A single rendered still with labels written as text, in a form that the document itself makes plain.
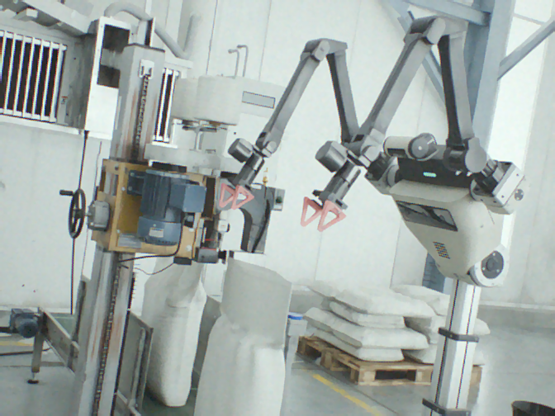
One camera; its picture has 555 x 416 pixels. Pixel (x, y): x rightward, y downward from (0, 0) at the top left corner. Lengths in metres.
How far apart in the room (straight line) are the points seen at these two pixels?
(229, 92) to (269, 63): 4.85
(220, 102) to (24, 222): 3.03
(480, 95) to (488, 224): 6.11
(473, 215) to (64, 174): 3.58
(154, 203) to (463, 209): 1.01
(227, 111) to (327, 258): 5.45
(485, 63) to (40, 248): 5.15
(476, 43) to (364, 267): 2.77
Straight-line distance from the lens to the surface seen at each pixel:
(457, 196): 2.40
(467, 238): 2.45
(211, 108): 2.61
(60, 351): 4.13
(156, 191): 2.56
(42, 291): 5.55
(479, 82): 8.58
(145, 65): 2.78
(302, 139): 7.64
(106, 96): 4.99
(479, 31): 8.90
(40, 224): 5.46
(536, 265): 9.94
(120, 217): 2.72
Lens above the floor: 1.39
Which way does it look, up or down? 3 degrees down
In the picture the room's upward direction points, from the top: 9 degrees clockwise
